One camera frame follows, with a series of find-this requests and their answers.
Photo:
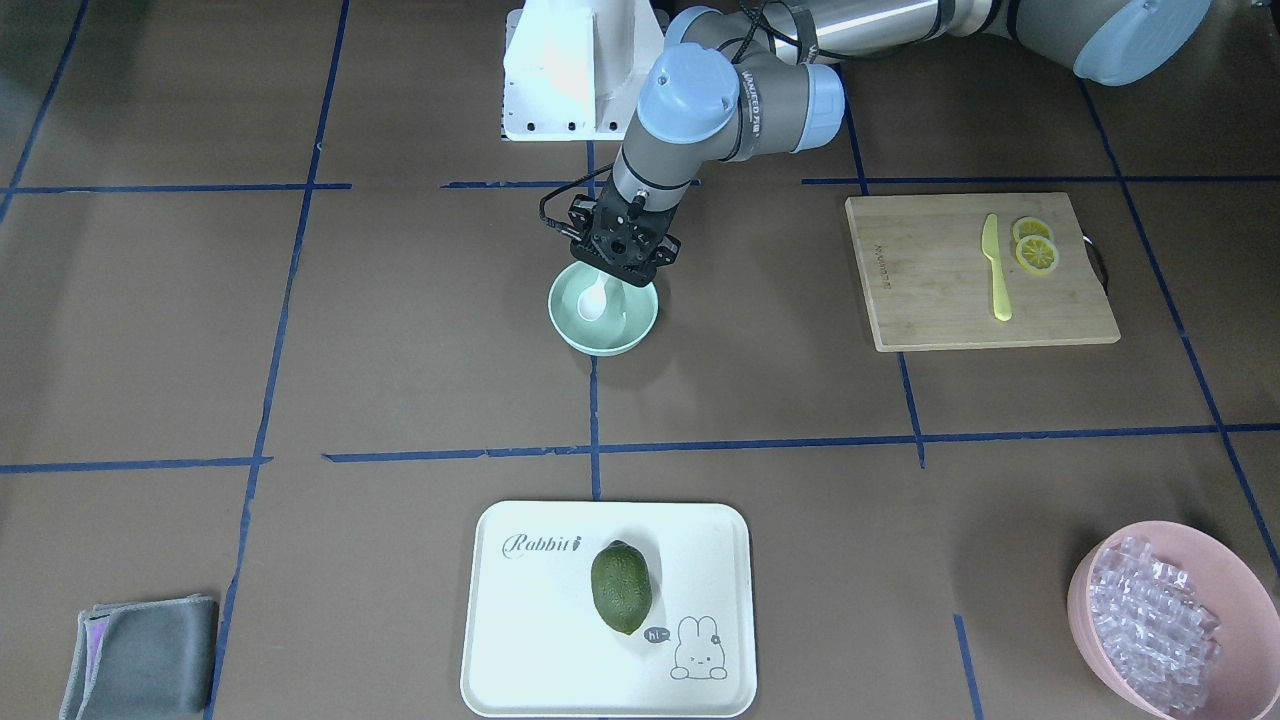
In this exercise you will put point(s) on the lemon slice upper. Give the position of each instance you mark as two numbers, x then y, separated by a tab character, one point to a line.
1032	226

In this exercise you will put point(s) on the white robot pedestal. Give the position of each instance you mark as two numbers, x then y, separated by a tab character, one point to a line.
573	69

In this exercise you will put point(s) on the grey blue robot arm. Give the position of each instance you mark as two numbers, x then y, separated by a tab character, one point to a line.
729	87

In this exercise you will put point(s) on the clear ice cubes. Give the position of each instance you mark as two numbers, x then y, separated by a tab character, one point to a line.
1153	629

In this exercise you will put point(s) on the grey folded cloth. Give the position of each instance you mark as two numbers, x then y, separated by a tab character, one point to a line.
143	660

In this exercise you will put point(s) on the pink bowl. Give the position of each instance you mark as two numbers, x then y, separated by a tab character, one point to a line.
1244	684

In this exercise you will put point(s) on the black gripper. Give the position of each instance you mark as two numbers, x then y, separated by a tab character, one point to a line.
582	214

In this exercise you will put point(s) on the yellow plastic knife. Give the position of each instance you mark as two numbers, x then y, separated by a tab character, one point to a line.
990	246

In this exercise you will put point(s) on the cream rabbit tray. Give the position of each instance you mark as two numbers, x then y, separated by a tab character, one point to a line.
535	646

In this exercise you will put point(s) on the green avocado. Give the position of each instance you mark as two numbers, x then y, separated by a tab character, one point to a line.
621	588

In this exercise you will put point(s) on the mint green bowl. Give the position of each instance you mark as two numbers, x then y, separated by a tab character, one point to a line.
630	316

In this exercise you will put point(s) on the white plastic spoon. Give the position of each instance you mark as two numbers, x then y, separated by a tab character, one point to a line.
593	301

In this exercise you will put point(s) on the wooden cutting board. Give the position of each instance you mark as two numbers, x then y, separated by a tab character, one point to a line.
926	282

